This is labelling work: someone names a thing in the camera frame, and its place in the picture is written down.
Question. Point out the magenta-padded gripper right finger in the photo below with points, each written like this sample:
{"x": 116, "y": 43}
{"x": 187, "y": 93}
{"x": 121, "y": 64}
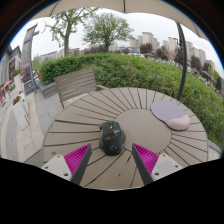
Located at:
{"x": 163, "y": 165}

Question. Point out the beige patio umbrella with pole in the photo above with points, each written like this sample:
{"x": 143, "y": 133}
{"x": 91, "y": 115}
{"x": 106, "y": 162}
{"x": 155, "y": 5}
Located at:
{"x": 83, "y": 5}

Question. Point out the black computer mouse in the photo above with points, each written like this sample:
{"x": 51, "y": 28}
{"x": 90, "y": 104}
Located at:
{"x": 112, "y": 140}

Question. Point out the white flower planter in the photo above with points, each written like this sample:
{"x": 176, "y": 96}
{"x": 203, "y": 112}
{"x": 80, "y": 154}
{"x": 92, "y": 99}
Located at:
{"x": 20, "y": 113}
{"x": 17, "y": 81}

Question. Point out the brown slatted patio chair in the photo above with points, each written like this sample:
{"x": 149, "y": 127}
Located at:
{"x": 75, "y": 83}

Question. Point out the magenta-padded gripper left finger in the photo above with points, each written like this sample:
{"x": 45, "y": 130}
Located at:
{"x": 60, "y": 166}

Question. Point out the tall grey sign pillar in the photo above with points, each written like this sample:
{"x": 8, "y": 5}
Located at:
{"x": 28, "y": 50}

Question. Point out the purple mouse pad with wrist rest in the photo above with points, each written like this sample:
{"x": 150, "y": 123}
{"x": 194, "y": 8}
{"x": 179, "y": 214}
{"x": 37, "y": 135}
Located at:
{"x": 165, "y": 111}

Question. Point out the thin-crowned tree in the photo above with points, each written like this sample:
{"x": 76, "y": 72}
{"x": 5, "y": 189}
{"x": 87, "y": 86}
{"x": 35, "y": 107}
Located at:
{"x": 66, "y": 43}

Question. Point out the green hedge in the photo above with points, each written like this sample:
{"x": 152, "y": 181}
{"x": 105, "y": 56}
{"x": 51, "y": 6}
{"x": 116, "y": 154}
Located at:
{"x": 133, "y": 73}

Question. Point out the dense round-crowned tree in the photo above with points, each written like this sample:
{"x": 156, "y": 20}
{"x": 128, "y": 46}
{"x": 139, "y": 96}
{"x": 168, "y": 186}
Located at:
{"x": 106, "y": 30}

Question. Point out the distant apartment buildings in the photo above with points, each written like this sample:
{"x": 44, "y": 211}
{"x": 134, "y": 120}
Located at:
{"x": 146, "y": 38}

